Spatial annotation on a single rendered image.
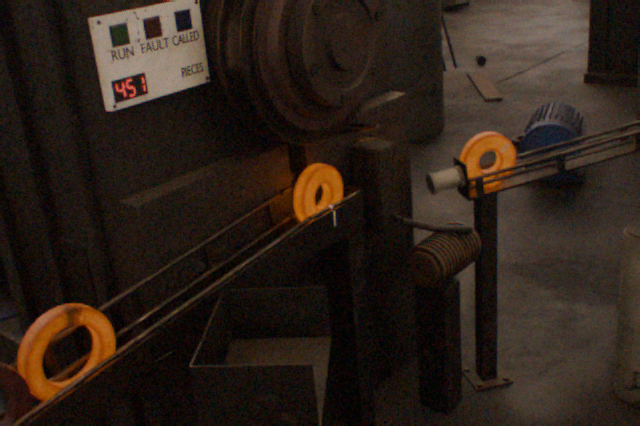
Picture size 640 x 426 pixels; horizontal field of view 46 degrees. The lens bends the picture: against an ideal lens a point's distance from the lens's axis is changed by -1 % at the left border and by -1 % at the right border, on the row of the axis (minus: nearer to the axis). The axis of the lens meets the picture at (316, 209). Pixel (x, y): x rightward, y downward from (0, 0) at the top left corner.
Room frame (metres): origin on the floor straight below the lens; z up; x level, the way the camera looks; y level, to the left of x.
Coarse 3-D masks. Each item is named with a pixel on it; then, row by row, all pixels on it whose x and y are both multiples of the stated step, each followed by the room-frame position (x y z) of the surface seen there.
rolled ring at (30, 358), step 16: (80, 304) 1.24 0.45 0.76; (48, 320) 1.18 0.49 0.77; (64, 320) 1.19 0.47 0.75; (80, 320) 1.21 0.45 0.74; (96, 320) 1.23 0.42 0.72; (32, 336) 1.16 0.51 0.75; (48, 336) 1.17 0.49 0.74; (96, 336) 1.24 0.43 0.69; (112, 336) 1.25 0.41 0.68; (32, 352) 1.14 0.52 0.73; (96, 352) 1.24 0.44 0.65; (112, 352) 1.25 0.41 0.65; (32, 368) 1.14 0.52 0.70; (32, 384) 1.13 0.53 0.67; (48, 384) 1.15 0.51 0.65; (64, 384) 1.19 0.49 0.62
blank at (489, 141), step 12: (492, 132) 1.96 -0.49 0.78; (468, 144) 1.95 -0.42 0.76; (480, 144) 1.93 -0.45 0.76; (492, 144) 1.94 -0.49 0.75; (504, 144) 1.95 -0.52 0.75; (468, 156) 1.93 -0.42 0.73; (480, 156) 1.93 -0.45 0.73; (504, 156) 1.95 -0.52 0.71; (468, 168) 1.93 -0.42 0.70; (492, 168) 1.96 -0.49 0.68; (504, 180) 1.95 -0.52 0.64
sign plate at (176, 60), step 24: (192, 0) 1.63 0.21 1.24; (96, 24) 1.46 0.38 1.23; (120, 24) 1.49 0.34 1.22; (144, 24) 1.53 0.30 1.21; (168, 24) 1.58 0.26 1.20; (192, 24) 1.62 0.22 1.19; (96, 48) 1.46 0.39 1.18; (120, 48) 1.49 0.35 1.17; (144, 48) 1.53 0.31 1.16; (168, 48) 1.57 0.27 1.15; (192, 48) 1.62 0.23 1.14; (120, 72) 1.48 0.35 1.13; (144, 72) 1.52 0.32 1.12; (168, 72) 1.56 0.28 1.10; (192, 72) 1.61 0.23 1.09; (120, 96) 1.47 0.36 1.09; (144, 96) 1.51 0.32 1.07
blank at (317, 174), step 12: (312, 168) 1.72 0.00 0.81; (324, 168) 1.73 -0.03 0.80; (300, 180) 1.70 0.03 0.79; (312, 180) 1.70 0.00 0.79; (324, 180) 1.73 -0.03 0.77; (336, 180) 1.76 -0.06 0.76; (300, 192) 1.68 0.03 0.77; (312, 192) 1.69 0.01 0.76; (324, 192) 1.76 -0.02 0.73; (336, 192) 1.76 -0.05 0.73; (300, 204) 1.67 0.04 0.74; (312, 204) 1.69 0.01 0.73; (324, 204) 1.74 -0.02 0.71; (300, 216) 1.68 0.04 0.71
